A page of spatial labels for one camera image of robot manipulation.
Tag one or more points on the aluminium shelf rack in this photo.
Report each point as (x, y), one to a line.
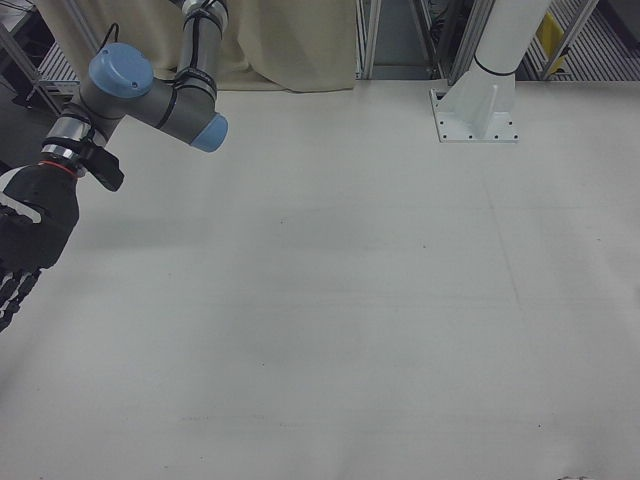
(52, 70)

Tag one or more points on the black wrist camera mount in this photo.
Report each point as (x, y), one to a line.
(105, 167)

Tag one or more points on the white column pedestal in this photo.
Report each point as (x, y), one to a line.
(492, 60)

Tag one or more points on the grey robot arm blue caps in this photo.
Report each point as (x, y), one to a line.
(175, 102)

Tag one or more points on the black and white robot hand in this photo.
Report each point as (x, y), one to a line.
(42, 215)

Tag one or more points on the aluminium frame post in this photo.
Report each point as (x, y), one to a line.
(367, 35)

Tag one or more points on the aluminium frame with grating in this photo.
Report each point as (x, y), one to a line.
(595, 45)

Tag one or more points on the beige curtain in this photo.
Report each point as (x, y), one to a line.
(290, 40)

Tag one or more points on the yellow tag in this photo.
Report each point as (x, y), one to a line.
(548, 30)

